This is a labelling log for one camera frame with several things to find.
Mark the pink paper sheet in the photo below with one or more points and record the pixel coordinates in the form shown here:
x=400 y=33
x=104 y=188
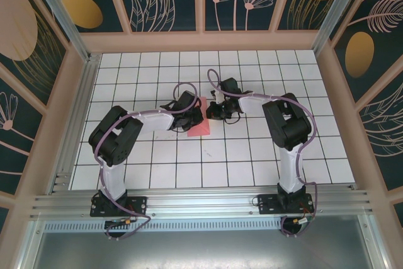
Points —
x=200 y=130

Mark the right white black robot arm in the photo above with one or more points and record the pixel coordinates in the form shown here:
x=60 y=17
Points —
x=253 y=103

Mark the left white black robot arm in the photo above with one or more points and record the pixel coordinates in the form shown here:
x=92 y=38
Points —
x=154 y=121

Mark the grey sheet metal panel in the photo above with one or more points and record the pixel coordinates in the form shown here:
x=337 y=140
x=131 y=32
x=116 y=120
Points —
x=201 y=250

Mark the long aluminium frame rail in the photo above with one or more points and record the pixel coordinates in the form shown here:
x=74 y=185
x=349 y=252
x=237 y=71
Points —
x=201 y=203

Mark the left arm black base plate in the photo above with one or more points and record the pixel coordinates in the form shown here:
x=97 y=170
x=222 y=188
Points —
x=138 y=206

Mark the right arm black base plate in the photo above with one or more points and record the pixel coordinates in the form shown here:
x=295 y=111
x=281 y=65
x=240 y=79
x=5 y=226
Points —
x=267 y=204

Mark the aluminium side rail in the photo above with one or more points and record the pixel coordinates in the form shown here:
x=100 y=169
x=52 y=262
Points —
x=81 y=108

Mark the aluminium corner post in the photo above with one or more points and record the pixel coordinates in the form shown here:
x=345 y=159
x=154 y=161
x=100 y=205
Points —
x=60 y=14
x=337 y=10

